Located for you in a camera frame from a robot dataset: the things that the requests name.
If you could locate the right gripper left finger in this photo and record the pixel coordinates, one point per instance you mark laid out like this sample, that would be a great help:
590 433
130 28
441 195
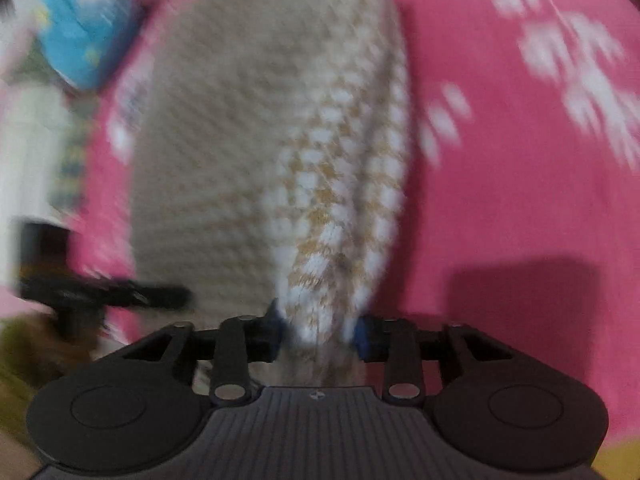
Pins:
270 335

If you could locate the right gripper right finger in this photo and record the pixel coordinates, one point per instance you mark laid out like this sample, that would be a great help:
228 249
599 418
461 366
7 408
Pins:
369 339

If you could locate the beige white houndstooth knit sweater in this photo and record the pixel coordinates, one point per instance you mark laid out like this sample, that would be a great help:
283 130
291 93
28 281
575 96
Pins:
269 169

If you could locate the pink floral bed sheet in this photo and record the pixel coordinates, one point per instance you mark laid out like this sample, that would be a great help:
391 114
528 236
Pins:
520 211

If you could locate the pink blue floral duvet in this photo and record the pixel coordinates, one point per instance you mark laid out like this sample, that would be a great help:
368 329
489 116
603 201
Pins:
84 41

